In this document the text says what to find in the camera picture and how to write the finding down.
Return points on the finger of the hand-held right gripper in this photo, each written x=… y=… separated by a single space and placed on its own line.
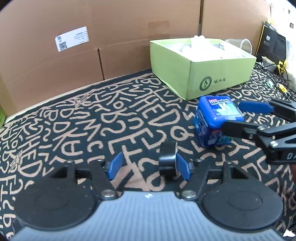
x=240 y=129
x=254 y=107

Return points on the black letter-printed mat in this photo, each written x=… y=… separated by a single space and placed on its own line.
x=69 y=129

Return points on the blue plastic candy container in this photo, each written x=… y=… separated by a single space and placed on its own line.
x=212 y=115

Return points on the black tape roll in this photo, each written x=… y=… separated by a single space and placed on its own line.
x=167 y=160

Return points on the large green gift box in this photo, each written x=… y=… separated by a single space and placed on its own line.
x=1 y=117

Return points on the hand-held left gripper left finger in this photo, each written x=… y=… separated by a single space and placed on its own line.
x=115 y=165

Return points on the black package with yellow trim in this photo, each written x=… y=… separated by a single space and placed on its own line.
x=272 y=44

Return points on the brown cardboard backdrop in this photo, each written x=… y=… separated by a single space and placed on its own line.
x=115 y=27

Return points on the white shipping label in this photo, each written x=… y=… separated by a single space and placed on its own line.
x=72 y=39

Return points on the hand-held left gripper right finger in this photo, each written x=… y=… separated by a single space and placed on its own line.
x=183 y=166

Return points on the clear plastic cup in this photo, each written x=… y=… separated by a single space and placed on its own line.
x=240 y=45

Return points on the light green cardboard box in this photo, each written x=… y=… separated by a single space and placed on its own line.
x=208 y=74

